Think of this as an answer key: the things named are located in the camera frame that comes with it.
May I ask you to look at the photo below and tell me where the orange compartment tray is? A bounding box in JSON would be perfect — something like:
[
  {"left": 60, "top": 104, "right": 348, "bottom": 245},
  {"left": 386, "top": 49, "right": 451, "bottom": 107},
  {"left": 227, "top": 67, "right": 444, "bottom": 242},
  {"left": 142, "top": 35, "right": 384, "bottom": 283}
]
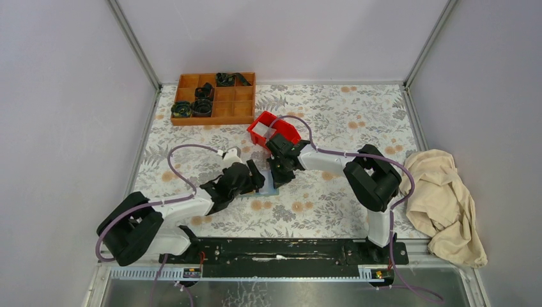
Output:
[{"left": 169, "top": 72, "right": 256, "bottom": 126}]

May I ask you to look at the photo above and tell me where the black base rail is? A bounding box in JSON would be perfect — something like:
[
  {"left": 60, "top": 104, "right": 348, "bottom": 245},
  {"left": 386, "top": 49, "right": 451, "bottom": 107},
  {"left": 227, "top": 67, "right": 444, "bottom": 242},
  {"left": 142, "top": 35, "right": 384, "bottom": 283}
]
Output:
[{"left": 159, "top": 237, "right": 409, "bottom": 278}]

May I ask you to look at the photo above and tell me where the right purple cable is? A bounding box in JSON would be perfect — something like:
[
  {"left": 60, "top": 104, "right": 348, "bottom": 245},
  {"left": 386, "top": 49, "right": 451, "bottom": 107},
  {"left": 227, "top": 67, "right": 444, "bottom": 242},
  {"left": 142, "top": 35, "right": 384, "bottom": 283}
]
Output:
[{"left": 267, "top": 115, "right": 446, "bottom": 306}]

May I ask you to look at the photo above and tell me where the black strap coil middle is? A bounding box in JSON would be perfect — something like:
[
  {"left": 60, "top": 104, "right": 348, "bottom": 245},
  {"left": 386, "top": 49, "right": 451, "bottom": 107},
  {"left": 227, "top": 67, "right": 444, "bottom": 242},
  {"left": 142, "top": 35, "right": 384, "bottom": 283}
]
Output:
[{"left": 194, "top": 83, "right": 215, "bottom": 101}]

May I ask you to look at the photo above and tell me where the black strap coil top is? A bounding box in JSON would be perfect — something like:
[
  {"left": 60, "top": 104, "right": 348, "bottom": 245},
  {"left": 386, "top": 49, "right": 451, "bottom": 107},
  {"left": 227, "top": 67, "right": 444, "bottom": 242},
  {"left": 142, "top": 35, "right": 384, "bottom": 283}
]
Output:
[{"left": 215, "top": 72, "right": 252, "bottom": 88}]

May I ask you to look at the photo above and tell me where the green card holder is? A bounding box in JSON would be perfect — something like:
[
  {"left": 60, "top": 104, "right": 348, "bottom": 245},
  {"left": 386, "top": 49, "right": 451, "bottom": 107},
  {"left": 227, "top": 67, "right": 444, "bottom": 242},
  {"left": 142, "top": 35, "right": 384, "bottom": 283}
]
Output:
[{"left": 240, "top": 169, "right": 279, "bottom": 198}]

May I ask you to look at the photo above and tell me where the aluminium frame post right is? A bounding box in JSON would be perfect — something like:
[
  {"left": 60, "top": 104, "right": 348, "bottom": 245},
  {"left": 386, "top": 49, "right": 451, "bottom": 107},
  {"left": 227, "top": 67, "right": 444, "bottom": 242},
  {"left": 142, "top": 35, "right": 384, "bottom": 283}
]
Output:
[{"left": 403, "top": 0, "right": 460, "bottom": 91}]

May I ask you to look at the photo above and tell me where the aluminium frame post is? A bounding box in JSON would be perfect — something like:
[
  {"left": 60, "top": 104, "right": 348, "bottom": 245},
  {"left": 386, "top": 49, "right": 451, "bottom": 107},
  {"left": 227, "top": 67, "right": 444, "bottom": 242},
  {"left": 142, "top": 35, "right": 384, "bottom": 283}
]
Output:
[
  {"left": 403, "top": 0, "right": 460, "bottom": 91},
  {"left": 105, "top": 0, "right": 162, "bottom": 91}
]

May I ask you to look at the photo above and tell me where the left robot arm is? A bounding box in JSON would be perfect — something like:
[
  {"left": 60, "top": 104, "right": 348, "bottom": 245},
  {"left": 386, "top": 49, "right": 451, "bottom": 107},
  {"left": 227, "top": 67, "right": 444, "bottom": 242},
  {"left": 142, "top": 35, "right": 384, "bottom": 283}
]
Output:
[{"left": 97, "top": 160, "right": 266, "bottom": 266}]

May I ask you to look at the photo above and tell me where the stack of credit cards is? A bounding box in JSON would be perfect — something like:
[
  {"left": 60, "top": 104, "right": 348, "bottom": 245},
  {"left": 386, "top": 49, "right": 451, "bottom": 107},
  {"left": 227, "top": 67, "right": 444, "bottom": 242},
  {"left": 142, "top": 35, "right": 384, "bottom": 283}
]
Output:
[{"left": 252, "top": 122, "right": 276, "bottom": 139}]

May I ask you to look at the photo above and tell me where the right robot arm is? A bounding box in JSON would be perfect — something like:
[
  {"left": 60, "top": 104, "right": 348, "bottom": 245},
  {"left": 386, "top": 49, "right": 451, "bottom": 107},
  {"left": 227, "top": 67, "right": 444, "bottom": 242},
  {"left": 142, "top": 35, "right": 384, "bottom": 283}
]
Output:
[{"left": 266, "top": 134, "right": 401, "bottom": 264}]

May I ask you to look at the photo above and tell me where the black yellow strap coil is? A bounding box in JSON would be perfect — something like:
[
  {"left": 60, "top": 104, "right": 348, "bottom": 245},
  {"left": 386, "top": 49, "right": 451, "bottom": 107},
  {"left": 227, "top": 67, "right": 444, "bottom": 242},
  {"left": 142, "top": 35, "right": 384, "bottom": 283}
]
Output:
[{"left": 171, "top": 100, "right": 194, "bottom": 119}]

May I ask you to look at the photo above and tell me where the aluminium frame post left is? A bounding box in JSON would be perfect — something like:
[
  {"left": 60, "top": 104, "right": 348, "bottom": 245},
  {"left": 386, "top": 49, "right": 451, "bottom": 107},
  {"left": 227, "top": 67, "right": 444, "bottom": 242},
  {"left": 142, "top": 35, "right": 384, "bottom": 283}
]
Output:
[{"left": 105, "top": 0, "right": 162, "bottom": 91}]

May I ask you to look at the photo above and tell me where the beige crumpled cloth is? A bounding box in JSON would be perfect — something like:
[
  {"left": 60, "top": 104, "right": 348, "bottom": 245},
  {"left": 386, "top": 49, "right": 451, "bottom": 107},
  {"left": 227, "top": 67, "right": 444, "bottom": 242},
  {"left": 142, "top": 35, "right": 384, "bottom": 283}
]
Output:
[{"left": 399, "top": 149, "right": 488, "bottom": 268}]

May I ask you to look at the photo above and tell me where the red plastic bin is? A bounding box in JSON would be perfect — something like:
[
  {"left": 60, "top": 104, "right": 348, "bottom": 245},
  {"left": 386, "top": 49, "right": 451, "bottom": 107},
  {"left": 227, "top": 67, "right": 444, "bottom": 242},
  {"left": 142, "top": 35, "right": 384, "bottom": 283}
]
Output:
[{"left": 247, "top": 111, "right": 301, "bottom": 151}]

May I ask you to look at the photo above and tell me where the purple cable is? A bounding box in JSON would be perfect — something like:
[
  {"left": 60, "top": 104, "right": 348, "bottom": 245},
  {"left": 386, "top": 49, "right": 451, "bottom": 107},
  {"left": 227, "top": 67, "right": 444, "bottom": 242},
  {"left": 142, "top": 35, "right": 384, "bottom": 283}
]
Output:
[
  {"left": 267, "top": 115, "right": 446, "bottom": 306},
  {"left": 94, "top": 144, "right": 225, "bottom": 307}
]

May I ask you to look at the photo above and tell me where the black ring coil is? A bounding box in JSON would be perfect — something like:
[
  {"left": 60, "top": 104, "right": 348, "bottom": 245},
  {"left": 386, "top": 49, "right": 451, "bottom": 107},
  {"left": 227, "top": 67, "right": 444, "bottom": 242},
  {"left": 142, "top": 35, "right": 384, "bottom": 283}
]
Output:
[{"left": 191, "top": 99, "right": 213, "bottom": 118}]

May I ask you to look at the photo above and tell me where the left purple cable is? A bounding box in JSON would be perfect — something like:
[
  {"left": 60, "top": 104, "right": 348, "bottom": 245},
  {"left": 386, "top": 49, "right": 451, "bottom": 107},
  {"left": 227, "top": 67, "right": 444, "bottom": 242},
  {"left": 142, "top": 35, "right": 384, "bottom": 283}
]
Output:
[{"left": 94, "top": 144, "right": 225, "bottom": 307}]

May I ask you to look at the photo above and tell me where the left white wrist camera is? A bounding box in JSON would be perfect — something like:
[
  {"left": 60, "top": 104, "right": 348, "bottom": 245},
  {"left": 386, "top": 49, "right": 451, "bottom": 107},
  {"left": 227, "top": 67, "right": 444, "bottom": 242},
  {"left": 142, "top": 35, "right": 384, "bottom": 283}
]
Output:
[{"left": 217, "top": 146, "right": 243, "bottom": 168}]

